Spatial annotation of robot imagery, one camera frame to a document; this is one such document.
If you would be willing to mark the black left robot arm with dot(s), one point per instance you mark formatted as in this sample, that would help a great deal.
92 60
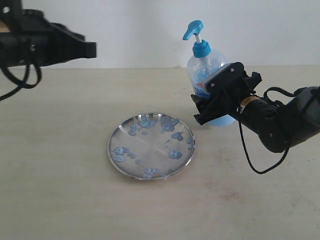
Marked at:
30 34

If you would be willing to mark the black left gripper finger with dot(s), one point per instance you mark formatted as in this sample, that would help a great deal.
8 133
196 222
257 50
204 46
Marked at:
86 49

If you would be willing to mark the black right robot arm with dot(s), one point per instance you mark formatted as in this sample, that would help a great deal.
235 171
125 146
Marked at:
279 126

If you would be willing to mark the round steel plate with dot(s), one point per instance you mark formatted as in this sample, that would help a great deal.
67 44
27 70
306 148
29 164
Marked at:
151 146

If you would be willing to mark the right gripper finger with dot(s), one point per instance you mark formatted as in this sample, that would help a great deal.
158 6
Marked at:
206 109
227 78

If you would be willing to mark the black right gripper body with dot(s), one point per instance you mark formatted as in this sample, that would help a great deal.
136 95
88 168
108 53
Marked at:
227 103

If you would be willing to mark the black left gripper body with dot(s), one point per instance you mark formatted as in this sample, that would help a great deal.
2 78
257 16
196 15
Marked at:
64 44

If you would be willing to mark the blue pump lotion bottle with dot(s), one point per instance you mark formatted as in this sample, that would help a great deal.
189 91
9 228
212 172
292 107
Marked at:
204 61

